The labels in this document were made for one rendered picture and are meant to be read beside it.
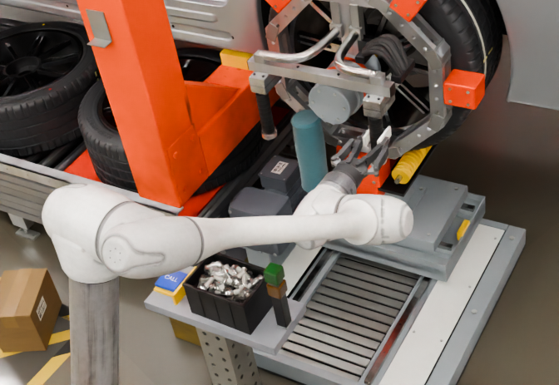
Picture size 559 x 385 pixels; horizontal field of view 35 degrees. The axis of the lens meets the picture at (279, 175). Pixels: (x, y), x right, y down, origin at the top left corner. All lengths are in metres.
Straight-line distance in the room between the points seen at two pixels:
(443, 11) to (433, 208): 0.84
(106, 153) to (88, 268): 1.38
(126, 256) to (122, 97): 0.99
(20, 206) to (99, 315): 1.70
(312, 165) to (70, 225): 1.07
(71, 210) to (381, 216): 0.67
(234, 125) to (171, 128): 0.34
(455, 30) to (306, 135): 0.52
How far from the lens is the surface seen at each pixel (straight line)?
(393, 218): 1.97
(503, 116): 3.78
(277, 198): 2.84
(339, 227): 1.90
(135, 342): 3.09
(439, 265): 2.91
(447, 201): 3.04
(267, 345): 2.37
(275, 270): 2.25
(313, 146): 2.60
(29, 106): 3.46
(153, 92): 2.48
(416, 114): 2.71
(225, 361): 2.62
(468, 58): 2.45
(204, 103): 2.72
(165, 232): 1.65
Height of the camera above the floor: 2.24
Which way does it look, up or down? 39 degrees down
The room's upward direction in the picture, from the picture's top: 11 degrees counter-clockwise
